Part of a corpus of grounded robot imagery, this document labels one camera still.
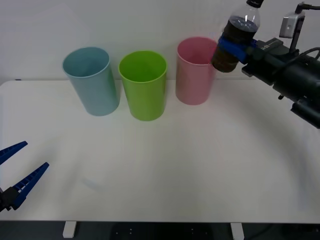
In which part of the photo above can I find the white table leg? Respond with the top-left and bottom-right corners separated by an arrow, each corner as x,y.
229,222 -> 245,240
62,221 -> 77,238

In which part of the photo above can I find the pale blue plastic bin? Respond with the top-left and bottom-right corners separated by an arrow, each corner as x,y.
61,46 -> 121,117

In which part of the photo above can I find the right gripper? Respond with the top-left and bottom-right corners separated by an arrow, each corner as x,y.
216,35 -> 301,85

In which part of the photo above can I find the green plastic bin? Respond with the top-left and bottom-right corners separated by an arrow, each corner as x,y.
118,50 -> 168,122

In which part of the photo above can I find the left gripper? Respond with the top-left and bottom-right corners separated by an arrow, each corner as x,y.
0,140 -> 50,214

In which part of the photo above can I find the pink plastic bin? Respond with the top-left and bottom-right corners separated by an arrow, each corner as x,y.
175,36 -> 219,106

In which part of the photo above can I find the dark drink plastic bottle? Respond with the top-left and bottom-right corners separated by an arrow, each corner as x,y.
211,0 -> 266,74

